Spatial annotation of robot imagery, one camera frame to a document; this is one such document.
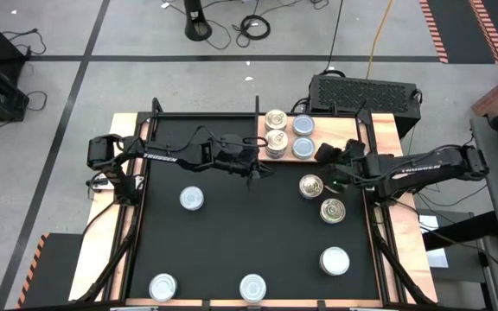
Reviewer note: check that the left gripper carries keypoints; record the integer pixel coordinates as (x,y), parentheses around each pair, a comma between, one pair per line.
(231,151)

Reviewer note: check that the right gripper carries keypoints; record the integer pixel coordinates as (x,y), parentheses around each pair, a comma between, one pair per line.
(344,175)

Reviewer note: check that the blue-label pull-tab can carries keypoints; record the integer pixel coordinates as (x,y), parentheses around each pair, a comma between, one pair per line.
(276,140)
(276,119)
(277,155)

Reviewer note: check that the green-label tuna can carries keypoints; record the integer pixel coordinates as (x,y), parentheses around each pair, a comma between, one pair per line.
(191,198)
(253,288)
(303,147)
(163,287)
(303,125)

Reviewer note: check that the pink-label seafood can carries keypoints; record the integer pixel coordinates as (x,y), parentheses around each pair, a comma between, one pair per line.
(333,211)
(334,261)
(310,186)

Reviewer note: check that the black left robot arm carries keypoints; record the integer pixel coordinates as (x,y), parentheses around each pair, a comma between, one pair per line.
(158,156)

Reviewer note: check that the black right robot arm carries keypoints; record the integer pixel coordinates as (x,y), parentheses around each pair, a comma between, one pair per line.
(422,167)

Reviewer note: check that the black perforated computer case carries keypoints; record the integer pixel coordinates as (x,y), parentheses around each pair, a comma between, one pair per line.
(361,93)

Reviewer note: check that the white floor sheet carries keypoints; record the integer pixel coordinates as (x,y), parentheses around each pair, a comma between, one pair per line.
(430,224)

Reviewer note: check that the black desk leg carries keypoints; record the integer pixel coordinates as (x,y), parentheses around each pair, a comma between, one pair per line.
(461,231)

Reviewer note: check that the black stand base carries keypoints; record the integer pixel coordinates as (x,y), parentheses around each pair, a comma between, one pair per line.
(198,28)

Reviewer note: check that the grey desk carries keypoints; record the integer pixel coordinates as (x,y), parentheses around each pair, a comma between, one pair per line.
(497,207)

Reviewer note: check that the black mat orange-striped edge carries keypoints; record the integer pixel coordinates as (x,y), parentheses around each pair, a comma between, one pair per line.
(461,26)
(54,272)

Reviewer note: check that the wooden shelf with black frame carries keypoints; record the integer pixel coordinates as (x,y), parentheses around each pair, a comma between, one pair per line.
(340,129)

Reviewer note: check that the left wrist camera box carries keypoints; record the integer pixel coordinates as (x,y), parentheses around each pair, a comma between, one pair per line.
(206,152)

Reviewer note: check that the black aluminium table frame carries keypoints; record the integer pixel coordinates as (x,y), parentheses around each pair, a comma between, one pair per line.
(180,114)

